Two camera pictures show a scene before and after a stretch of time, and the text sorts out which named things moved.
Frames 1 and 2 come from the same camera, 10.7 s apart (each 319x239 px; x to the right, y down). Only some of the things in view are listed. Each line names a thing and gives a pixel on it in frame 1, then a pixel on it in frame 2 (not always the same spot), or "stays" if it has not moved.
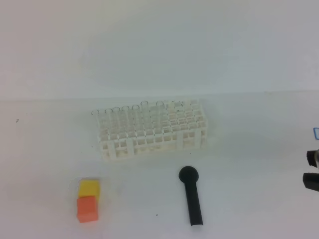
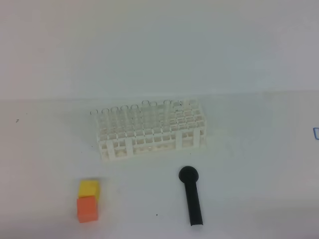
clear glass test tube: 316,158 -> 153,116
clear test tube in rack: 145,115 stays
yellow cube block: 87,187 stays
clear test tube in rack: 125,119 stays
